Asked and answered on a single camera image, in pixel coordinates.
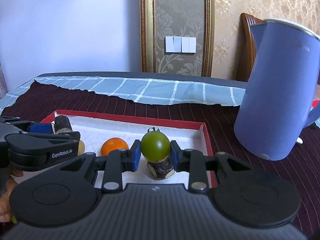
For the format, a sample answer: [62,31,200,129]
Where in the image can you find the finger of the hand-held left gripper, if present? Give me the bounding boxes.
[5,131,81,151]
[0,116,55,135]

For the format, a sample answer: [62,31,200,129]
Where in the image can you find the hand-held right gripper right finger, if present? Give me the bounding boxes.
[170,141,253,193]

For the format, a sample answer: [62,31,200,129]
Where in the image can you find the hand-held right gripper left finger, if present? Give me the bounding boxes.
[54,140,142,193]

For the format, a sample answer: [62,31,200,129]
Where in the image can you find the knobby dark sugarcane piece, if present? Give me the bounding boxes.
[147,155,175,180]

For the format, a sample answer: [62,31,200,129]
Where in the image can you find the green tomato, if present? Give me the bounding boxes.
[140,127,171,162]

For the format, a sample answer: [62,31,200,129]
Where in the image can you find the orange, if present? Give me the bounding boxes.
[101,137,129,156]

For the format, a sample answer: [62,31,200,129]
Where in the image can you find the red cardboard tray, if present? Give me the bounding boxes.
[10,109,218,189]

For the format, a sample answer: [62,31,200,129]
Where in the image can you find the person's left hand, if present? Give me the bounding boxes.
[0,170,24,225]

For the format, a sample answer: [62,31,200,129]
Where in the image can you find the dark striped cloth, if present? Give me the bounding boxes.
[0,80,320,238]

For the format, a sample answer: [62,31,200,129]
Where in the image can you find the blue electric kettle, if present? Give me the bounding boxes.
[234,18,320,161]

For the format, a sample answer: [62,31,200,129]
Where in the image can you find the white light switch panel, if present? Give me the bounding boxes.
[164,36,197,54]

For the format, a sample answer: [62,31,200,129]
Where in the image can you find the gold framed wall panel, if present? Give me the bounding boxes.
[139,0,215,77]

